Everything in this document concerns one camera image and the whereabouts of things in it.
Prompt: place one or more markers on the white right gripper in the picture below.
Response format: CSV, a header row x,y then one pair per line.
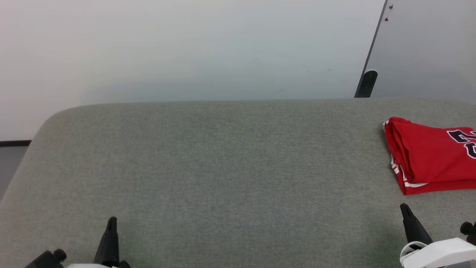
x,y
442,255

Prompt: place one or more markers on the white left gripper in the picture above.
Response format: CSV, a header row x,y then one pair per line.
x,y
93,266

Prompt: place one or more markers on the red white basketball jersey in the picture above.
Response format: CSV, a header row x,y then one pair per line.
x,y
427,156

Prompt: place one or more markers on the grey fabric sofa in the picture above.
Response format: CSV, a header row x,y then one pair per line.
x,y
223,178

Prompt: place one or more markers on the black skirting strip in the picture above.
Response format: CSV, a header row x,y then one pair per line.
x,y
15,143

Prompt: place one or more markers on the black rounded door stop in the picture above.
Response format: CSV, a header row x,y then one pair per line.
x,y
368,83

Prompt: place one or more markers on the grey door panel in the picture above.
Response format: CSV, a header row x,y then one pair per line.
x,y
427,48

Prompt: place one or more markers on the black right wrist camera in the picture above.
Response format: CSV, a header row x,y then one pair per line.
x,y
469,230

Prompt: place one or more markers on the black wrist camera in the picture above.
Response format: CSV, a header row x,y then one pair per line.
x,y
469,230
46,260

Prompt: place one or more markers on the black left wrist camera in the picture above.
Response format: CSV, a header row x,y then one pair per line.
x,y
46,260

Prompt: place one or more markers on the black door frame strip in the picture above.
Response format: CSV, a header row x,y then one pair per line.
x,y
373,44

